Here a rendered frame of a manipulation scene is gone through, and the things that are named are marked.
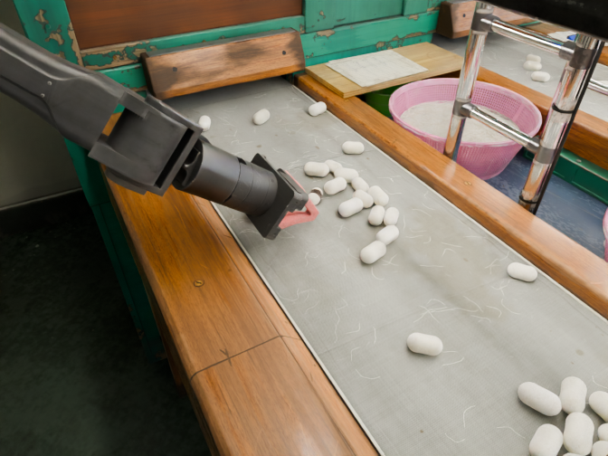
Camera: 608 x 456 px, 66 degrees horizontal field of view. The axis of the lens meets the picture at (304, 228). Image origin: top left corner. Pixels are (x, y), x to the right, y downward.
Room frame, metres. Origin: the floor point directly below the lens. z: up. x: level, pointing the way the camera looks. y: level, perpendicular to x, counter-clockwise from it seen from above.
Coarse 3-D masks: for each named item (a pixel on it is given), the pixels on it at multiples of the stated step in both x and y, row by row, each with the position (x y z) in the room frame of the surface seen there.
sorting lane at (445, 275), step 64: (256, 128) 0.76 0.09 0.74; (320, 128) 0.76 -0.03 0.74; (256, 256) 0.42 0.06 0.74; (320, 256) 0.42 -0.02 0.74; (384, 256) 0.42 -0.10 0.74; (448, 256) 0.42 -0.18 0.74; (512, 256) 0.42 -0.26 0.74; (320, 320) 0.32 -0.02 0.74; (384, 320) 0.32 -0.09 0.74; (448, 320) 0.32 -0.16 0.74; (512, 320) 0.32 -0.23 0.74; (576, 320) 0.32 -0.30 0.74; (384, 384) 0.25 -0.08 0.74; (448, 384) 0.25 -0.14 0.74; (512, 384) 0.25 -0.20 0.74; (384, 448) 0.18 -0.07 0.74; (448, 448) 0.18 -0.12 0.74; (512, 448) 0.18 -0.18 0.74
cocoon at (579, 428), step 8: (568, 416) 0.21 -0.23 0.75; (576, 416) 0.20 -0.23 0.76; (584, 416) 0.20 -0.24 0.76; (568, 424) 0.20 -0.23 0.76; (576, 424) 0.20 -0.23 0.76; (584, 424) 0.19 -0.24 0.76; (592, 424) 0.20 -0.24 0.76; (568, 432) 0.19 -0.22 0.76; (576, 432) 0.19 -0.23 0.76; (584, 432) 0.19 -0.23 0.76; (592, 432) 0.19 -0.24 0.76; (568, 440) 0.18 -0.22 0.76; (576, 440) 0.18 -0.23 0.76; (584, 440) 0.18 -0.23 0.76; (592, 440) 0.18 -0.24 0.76; (568, 448) 0.18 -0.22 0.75; (576, 448) 0.18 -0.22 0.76; (584, 448) 0.18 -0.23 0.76
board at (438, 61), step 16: (400, 48) 1.07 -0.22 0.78; (416, 48) 1.07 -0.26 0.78; (432, 48) 1.07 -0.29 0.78; (320, 64) 0.97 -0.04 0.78; (432, 64) 0.97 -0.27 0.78; (448, 64) 0.97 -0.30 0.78; (320, 80) 0.90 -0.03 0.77; (336, 80) 0.89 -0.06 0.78; (400, 80) 0.90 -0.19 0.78; (416, 80) 0.92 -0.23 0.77
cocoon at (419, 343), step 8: (416, 336) 0.29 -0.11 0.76; (424, 336) 0.29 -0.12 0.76; (432, 336) 0.29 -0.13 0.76; (408, 344) 0.28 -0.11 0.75; (416, 344) 0.28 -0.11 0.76; (424, 344) 0.28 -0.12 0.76; (432, 344) 0.28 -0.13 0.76; (440, 344) 0.28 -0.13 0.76; (416, 352) 0.28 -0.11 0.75; (424, 352) 0.28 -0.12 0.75; (432, 352) 0.27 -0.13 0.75; (440, 352) 0.28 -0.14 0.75
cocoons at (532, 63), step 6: (528, 54) 1.09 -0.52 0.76; (528, 60) 1.08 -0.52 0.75; (534, 60) 1.07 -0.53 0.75; (540, 60) 1.07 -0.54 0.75; (528, 66) 1.03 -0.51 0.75; (534, 66) 1.03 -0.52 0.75; (540, 66) 1.03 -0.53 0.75; (534, 72) 0.98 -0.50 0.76; (540, 72) 0.98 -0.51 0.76; (534, 78) 0.98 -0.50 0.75; (540, 78) 0.97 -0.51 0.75; (546, 78) 0.96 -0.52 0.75
